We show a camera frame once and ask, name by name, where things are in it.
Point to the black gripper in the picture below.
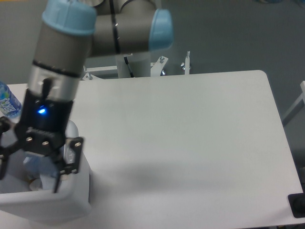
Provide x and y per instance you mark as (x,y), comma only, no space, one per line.
(41,130)

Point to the white plastic wrapper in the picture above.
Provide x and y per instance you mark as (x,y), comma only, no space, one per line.
(47,182)

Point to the clear plastic bottle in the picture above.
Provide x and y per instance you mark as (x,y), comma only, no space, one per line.
(36,166)

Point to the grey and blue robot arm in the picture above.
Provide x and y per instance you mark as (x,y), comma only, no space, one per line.
(71,31)

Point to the crumpled paper trash in can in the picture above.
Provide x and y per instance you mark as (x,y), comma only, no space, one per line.
(34,182)

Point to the white trash can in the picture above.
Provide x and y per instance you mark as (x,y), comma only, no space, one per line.
(72,199)

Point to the blue labelled water bottle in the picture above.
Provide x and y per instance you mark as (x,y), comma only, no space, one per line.
(10,106)

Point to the black clamp at table edge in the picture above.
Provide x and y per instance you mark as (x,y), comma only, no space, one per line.
(297,204)

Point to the white furniture leg right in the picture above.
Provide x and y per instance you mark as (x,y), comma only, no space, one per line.
(296,106)

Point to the white metal frame left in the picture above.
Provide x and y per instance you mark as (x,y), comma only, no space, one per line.
(95,73)

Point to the white metal frame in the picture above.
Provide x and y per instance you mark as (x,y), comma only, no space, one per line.
(95,73)
(163,66)

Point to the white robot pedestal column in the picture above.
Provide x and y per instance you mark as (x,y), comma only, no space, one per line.
(133,65)

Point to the white metal frame right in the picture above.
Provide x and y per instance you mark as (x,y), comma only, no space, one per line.
(163,66)

